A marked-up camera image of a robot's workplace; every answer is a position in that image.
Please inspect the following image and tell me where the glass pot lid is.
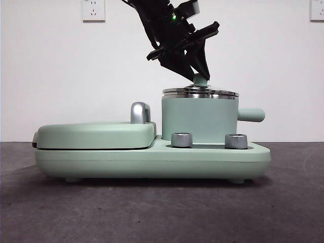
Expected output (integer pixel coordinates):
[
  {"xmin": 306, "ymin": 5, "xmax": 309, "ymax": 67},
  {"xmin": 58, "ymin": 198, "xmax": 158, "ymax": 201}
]
[{"xmin": 161, "ymin": 74, "xmax": 240, "ymax": 100}]

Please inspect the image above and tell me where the silver control knob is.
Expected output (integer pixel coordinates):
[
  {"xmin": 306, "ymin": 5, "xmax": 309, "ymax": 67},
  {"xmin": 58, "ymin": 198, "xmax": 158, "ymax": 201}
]
[
  {"xmin": 224, "ymin": 134, "xmax": 249, "ymax": 150},
  {"xmin": 171, "ymin": 132, "xmax": 194, "ymax": 148}
]

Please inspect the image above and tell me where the mint green breakfast machine base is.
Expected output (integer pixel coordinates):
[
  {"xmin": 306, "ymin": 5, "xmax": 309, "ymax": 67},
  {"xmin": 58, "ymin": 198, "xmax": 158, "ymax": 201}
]
[{"xmin": 34, "ymin": 134, "xmax": 271, "ymax": 184}]

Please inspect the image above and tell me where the mint green pot with handle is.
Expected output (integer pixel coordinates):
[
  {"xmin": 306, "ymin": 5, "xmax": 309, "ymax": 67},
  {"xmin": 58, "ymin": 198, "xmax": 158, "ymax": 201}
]
[{"xmin": 160, "ymin": 94, "xmax": 266, "ymax": 144}]

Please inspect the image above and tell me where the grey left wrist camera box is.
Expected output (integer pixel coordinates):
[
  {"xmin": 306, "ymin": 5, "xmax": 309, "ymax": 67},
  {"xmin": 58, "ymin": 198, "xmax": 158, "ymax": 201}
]
[{"xmin": 174, "ymin": 0, "xmax": 201, "ymax": 20}]

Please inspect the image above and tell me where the white wall socket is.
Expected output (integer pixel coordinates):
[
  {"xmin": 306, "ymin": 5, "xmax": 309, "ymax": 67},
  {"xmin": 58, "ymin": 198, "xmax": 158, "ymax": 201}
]
[
  {"xmin": 81, "ymin": 0, "xmax": 106, "ymax": 22},
  {"xmin": 309, "ymin": 0, "xmax": 324, "ymax": 22}
]

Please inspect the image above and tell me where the green griddle cover, silver handle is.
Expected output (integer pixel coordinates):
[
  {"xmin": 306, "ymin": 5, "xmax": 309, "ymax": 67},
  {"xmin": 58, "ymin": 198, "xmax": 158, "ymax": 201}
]
[{"xmin": 32, "ymin": 102, "xmax": 158, "ymax": 150}]

